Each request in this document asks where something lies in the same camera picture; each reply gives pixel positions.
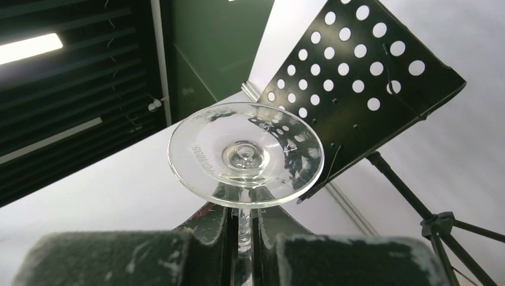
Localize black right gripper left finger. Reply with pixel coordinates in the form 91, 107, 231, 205
13, 203, 230, 285

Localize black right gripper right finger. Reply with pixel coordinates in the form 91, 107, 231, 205
252, 207, 450, 285

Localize tall wine glass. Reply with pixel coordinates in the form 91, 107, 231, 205
167, 102, 325, 285

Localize black music stand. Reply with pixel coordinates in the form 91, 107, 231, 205
258, 1, 504, 285

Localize white lower wall clip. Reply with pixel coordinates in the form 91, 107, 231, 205
148, 96, 169, 112

